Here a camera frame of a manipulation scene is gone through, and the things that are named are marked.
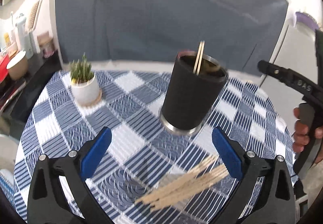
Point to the small green succulent plant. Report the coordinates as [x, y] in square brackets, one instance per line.
[80, 71]

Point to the pink jar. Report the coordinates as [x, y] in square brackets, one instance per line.
[46, 44]

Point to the round wooden coaster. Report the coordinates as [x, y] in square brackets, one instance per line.
[96, 101]

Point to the wooden chopstick in cup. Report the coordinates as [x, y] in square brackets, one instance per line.
[200, 60]
[197, 57]

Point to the wooden hair brush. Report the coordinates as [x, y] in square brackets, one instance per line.
[33, 16]

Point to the pile of wooden chopsticks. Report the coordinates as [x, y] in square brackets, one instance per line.
[186, 186]

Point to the white spray bottle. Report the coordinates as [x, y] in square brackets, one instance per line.
[23, 36]

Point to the white ceramic plant pot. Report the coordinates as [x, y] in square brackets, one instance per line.
[86, 92]

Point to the black side counter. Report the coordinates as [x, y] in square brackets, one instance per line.
[25, 92]

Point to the beige ceramic mug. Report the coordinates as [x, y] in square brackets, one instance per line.
[18, 66]

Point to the black steel utensil cup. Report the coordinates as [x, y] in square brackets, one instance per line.
[190, 96]

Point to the blue white checkered tablecloth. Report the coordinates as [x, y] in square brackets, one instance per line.
[143, 155]

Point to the purple lidded pot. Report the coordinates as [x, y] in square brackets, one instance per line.
[307, 20]

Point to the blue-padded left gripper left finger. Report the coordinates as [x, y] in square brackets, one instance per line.
[46, 200]

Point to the person's right hand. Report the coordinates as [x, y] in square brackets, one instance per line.
[301, 138]

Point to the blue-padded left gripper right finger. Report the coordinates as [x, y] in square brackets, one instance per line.
[275, 202]

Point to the grey backdrop cloth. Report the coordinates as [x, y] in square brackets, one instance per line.
[238, 33]

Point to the red container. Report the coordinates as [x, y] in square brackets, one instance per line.
[5, 59]

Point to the white chair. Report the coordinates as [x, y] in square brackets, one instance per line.
[8, 151]

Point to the white refrigerator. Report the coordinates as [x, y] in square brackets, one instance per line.
[297, 53]

